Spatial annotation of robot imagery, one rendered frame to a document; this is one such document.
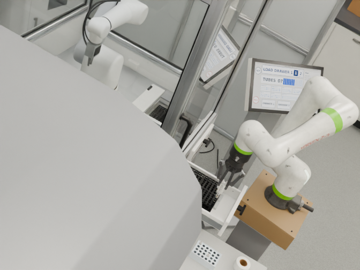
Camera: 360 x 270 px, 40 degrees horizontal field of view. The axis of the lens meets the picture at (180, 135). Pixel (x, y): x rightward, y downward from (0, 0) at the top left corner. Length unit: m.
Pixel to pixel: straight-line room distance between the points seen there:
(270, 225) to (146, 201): 1.45
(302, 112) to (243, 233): 0.75
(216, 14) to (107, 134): 0.50
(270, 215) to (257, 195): 0.13
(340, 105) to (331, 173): 2.34
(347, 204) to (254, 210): 1.96
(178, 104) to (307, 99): 0.87
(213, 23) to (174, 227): 0.60
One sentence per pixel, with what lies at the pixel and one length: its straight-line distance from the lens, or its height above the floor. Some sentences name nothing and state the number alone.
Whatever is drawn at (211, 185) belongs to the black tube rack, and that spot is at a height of 0.90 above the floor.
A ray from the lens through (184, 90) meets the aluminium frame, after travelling 1.58.
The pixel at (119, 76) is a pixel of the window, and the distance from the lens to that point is 1.70.
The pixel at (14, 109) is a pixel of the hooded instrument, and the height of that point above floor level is 1.78.
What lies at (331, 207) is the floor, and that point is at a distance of 4.23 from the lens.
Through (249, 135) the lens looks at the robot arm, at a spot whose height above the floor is 1.35.
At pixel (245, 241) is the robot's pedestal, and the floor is 0.57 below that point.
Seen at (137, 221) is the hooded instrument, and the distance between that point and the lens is 1.09.
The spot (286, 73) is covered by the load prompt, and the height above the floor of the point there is 1.15.
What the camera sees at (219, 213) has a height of 0.84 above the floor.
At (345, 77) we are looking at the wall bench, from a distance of 5.12.
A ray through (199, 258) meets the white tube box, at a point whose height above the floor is 0.79.
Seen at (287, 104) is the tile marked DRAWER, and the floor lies 1.01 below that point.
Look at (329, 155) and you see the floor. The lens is 4.75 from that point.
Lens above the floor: 2.53
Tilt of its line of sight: 38 degrees down
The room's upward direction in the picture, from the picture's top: 23 degrees clockwise
